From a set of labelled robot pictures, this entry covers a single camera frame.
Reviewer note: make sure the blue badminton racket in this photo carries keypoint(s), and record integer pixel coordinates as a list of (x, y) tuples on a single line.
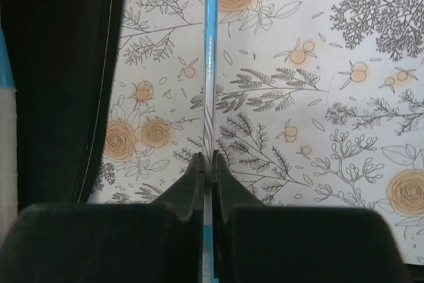
[(8, 144), (209, 90)]

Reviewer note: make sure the blue sport racket cover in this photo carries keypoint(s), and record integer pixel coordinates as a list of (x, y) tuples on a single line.
[(62, 55)]

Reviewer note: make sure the floral table cloth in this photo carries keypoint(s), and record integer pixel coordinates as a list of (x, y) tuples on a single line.
[(318, 102)]

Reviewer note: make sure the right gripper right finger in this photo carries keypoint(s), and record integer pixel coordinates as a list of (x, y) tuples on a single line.
[(254, 242)]

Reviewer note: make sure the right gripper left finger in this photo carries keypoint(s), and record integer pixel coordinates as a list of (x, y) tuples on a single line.
[(131, 242)]

